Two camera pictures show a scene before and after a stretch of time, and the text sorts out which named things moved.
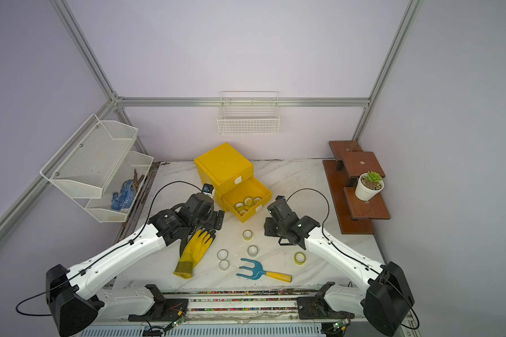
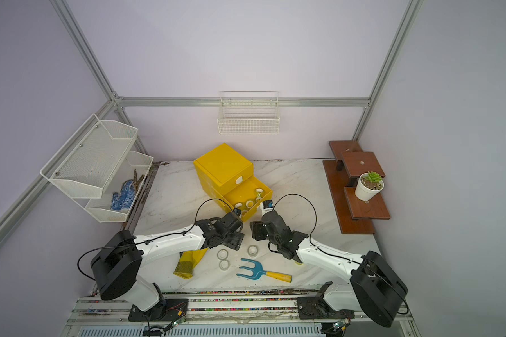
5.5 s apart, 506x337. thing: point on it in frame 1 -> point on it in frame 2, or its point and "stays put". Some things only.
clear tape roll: [253, 250] stays put
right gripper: [268, 222] -> [256, 229]
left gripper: [219, 220] -> [237, 237]
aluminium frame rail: [244, 101] stays put
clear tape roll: [222, 254] stays put
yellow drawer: [246, 199] stays put
